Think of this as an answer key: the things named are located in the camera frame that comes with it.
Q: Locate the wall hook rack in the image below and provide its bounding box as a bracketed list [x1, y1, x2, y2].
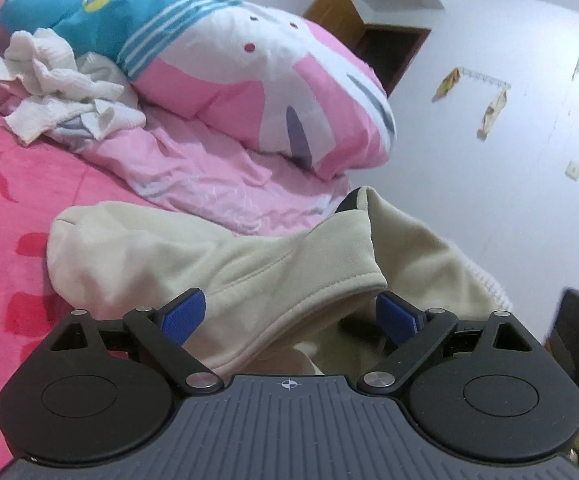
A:
[459, 67, 512, 91]

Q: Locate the large pink blue cartoon pillow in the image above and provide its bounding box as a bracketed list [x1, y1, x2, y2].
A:
[0, 0, 397, 179]

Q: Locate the beige zip hoodie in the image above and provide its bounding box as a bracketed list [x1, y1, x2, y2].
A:
[46, 186, 512, 378]

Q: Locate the pink magenta floral bed blanket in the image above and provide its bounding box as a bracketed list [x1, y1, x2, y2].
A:
[0, 117, 139, 469]

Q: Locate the crumpled white cloth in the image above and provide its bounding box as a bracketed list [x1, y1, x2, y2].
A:
[0, 28, 146, 145]

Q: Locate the brown wooden door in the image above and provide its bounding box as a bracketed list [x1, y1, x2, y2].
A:
[303, 0, 431, 96]

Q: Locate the light pink quilt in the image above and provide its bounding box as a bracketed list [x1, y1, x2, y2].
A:
[0, 53, 351, 235]

